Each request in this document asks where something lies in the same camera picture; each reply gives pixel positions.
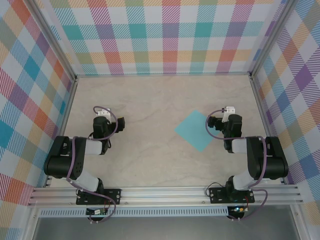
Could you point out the light blue cloth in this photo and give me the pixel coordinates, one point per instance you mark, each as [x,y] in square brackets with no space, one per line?
[192,130]

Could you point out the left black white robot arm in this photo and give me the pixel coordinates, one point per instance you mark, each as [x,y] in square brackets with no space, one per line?
[60,162]

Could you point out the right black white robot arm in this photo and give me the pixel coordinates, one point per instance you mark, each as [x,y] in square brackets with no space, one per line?
[272,160]

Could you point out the small circuit board with LED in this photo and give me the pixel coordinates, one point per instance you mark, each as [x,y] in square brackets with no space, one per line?
[238,209]

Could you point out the green circuit board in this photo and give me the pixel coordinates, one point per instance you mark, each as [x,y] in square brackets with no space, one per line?
[96,212]

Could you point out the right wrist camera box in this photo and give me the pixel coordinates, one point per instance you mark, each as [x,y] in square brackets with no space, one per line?
[229,111]

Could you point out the aluminium side rail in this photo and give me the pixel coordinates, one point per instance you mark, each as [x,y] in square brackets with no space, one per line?
[63,130]
[267,130]

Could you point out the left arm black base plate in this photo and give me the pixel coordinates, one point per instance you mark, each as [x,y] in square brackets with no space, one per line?
[113,196]

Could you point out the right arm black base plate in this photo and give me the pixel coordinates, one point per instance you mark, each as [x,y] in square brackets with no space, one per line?
[217,196]

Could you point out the wide aluminium mounting rail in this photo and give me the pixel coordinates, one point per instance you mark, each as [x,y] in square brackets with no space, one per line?
[162,195]

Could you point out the aluminium corner post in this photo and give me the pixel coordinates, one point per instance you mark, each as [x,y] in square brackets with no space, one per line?
[52,40]
[272,37]

